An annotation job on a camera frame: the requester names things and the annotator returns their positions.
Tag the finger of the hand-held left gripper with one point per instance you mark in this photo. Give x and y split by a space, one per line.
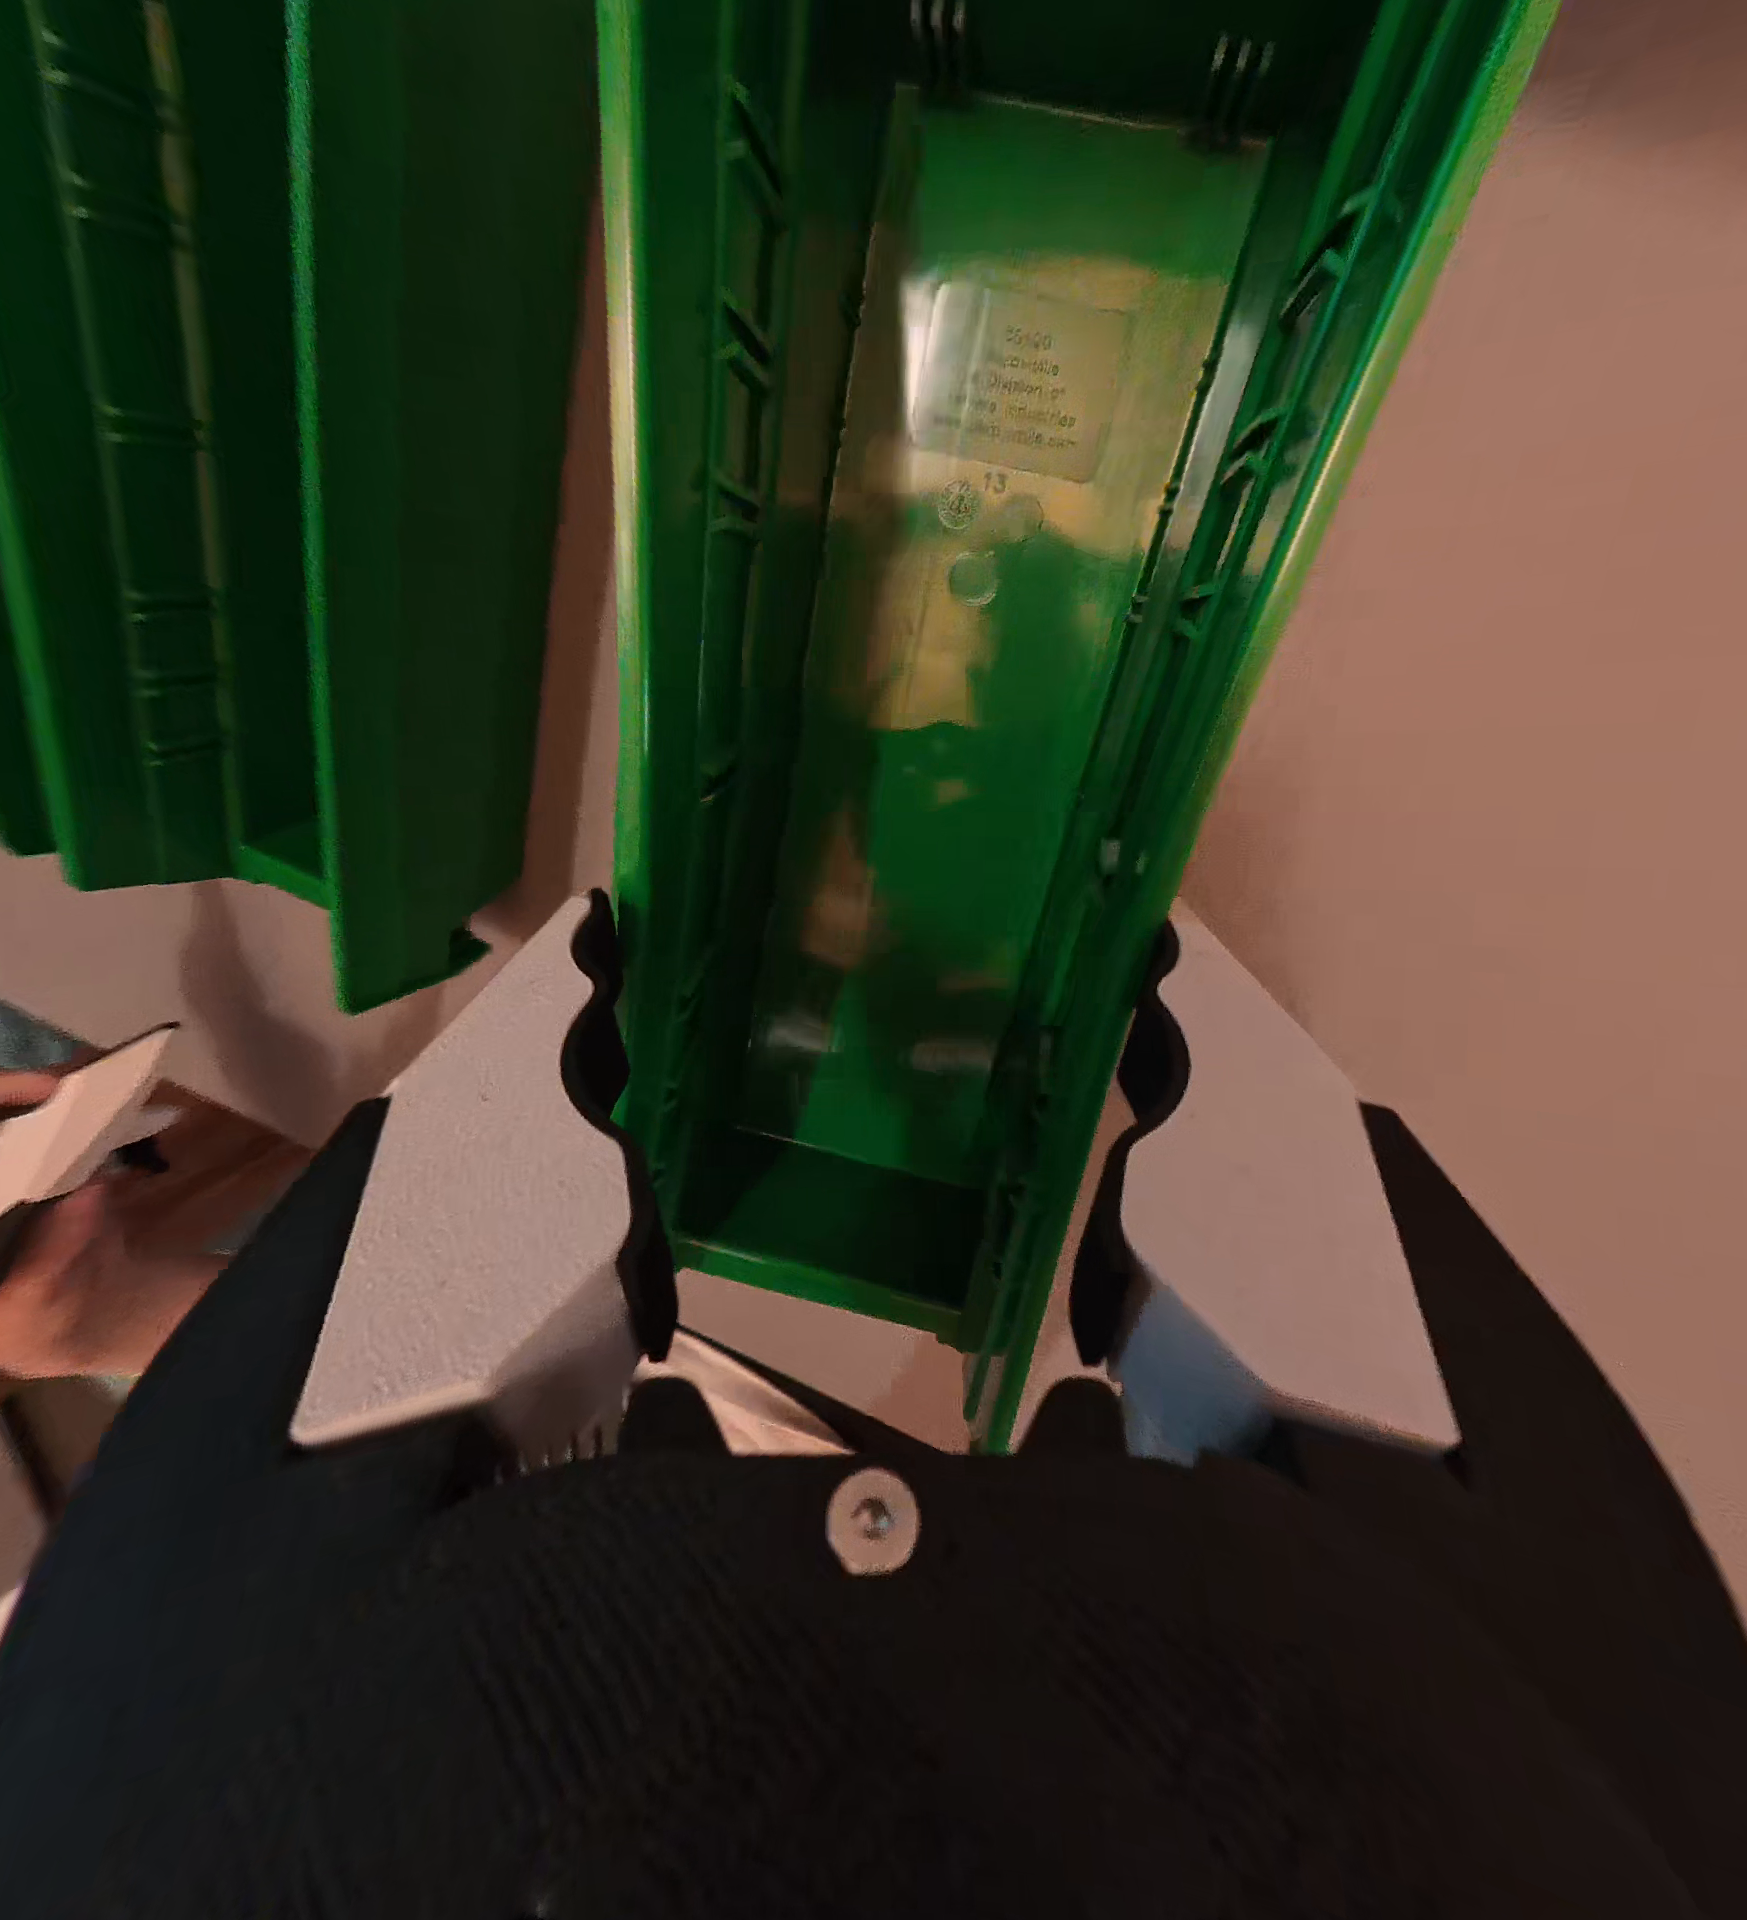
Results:
109 1110

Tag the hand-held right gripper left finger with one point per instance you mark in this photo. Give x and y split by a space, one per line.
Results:
469 1230

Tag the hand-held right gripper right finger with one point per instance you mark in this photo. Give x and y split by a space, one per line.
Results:
1278 1230

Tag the green plastic bin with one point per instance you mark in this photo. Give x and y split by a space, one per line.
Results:
423 525
994 721

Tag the person's left hand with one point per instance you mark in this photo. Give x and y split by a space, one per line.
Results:
153 1260

